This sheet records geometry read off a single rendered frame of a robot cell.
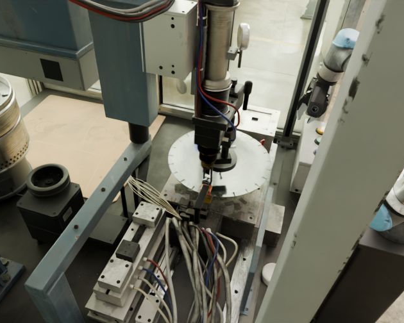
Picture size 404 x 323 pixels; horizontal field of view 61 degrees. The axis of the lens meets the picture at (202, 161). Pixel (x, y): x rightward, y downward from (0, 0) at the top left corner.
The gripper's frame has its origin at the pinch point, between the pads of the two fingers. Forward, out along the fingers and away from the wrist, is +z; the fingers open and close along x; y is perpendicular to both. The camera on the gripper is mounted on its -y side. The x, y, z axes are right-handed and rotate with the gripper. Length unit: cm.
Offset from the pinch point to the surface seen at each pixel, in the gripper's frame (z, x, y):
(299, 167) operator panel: 5.7, -4.0, -16.9
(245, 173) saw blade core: -3.1, 13.4, -34.2
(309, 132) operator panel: 6.4, -4.5, 1.4
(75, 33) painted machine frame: -40, 60, -42
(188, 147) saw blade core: 1.2, 33.9, -29.4
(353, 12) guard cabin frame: -31.7, -0.2, 21.3
